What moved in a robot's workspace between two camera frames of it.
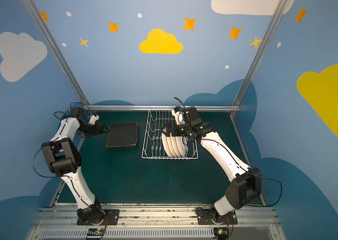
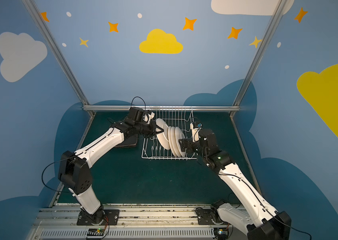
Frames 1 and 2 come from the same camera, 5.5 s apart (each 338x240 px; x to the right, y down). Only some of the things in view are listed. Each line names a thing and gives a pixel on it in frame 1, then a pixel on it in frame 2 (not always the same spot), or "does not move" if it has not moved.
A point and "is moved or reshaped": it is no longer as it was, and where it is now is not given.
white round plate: (166, 145) is moved or reshaped
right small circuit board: (221, 233) does not move
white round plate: (170, 146) does not move
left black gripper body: (97, 129) -> (151, 128)
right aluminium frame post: (280, 6) does not move
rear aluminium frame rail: (156, 107) does not move
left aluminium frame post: (40, 22) does not move
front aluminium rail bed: (169, 224) does not move
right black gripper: (169, 130) -> (185, 144)
